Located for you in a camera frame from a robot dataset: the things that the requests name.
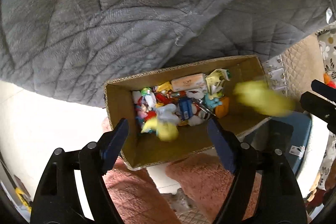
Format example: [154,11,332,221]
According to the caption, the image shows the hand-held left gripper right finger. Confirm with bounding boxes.
[207,116,308,224]

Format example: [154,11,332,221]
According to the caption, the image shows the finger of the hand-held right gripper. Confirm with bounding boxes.
[311,79,336,96]
[299,92,336,124]

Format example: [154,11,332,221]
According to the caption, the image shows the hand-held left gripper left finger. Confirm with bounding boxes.
[30,118,130,224]

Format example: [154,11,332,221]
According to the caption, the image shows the orange plastic toy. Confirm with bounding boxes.
[215,97,230,119]

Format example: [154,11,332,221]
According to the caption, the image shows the light blue toy figure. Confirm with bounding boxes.
[205,94,223,110]

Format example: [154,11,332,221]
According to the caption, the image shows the white plush toy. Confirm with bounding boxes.
[155,103,181,126]

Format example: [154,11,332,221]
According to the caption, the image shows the heap of colourful wrappers toys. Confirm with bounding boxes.
[133,69,231,142]

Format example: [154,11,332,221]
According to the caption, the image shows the orange tissue pack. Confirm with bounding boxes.
[171,72,208,92]

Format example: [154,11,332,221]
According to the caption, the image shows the cardboard box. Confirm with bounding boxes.
[104,55,272,170]

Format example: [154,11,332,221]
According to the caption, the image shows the red orange plush toy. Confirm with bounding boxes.
[323,72,336,88]

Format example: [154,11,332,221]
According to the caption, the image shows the floral sofa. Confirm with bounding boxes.
[262,27,336,109]

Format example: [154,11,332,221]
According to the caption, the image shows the pink quilted fleece cloth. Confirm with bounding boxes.
[101,153,181,224]
[165,153,263,224]

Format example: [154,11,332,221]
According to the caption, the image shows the dark blue plastic stool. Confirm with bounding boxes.
[245,111,313,177]

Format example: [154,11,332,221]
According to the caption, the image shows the grey quilted blanket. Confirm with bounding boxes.
[0,0,336,109]

